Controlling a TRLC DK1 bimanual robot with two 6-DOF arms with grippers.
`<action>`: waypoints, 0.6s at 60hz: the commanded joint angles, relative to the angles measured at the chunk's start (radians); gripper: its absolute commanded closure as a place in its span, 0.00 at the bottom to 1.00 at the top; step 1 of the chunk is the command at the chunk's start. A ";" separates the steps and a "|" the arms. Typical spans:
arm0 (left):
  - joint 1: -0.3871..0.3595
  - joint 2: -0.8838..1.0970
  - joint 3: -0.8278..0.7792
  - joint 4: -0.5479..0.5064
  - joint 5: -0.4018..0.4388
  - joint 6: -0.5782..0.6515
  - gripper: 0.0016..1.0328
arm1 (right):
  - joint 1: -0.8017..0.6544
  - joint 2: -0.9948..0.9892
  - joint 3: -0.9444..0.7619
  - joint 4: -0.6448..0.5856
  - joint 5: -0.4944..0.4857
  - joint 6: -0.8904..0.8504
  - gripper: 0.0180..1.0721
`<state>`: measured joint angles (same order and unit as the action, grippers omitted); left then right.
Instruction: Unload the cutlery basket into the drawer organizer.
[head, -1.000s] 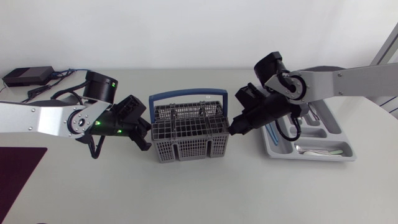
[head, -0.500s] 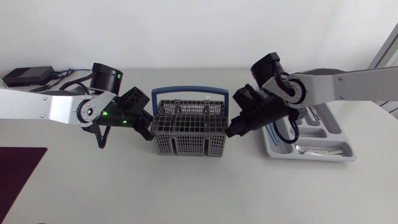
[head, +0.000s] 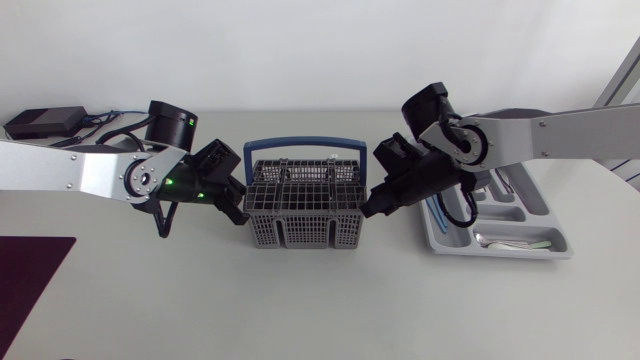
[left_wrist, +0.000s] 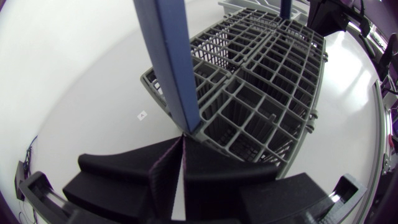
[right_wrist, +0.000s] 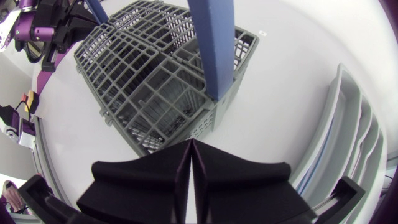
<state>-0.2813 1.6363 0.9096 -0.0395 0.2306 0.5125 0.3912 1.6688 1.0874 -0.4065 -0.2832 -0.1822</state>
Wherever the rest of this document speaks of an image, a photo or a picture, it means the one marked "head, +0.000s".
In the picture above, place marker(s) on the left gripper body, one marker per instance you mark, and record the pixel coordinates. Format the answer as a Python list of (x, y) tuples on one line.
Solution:
[(192, 187)]

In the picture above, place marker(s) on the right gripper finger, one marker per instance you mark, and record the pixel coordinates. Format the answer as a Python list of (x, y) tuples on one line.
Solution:
[(375, 205)]

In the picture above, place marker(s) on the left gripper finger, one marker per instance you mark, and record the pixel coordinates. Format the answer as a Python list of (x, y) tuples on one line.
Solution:
[(234, 212), (237, 188)]

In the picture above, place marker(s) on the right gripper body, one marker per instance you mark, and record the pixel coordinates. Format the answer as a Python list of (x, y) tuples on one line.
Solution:
[(425, 180)]

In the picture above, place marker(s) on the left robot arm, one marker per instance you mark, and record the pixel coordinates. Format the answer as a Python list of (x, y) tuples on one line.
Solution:
[(50, 167)]

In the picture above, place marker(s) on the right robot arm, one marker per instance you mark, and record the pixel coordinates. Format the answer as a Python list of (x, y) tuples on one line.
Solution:
[(550, 132)]

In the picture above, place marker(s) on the blue plastic cutlery piece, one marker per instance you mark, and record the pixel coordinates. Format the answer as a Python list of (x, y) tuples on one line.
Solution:
[(439, 217)]

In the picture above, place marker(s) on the grey cutlery basket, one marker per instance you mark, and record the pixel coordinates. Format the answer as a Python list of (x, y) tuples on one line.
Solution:
[(305, 210)]

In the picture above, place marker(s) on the grey cutlery tray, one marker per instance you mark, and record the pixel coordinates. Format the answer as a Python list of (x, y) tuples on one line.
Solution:
[(520, 220)]

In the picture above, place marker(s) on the steel spoon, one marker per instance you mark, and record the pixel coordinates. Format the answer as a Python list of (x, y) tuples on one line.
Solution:
[(492, 239)]

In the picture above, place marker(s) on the black power brick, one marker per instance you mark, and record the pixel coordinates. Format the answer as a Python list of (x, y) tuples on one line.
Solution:
[(45, 121)]

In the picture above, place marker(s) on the dark mat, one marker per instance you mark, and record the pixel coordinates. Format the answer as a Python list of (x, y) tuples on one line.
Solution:
[(27, 280)]

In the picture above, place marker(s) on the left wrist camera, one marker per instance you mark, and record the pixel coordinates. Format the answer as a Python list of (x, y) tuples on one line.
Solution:
[(216, 156)]

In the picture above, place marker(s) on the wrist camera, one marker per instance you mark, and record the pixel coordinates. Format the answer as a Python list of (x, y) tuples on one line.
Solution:
[(395, 152), (216, 156)]

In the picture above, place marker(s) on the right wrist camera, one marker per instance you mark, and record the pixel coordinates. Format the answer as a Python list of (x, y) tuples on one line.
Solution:
[(395, 152)]

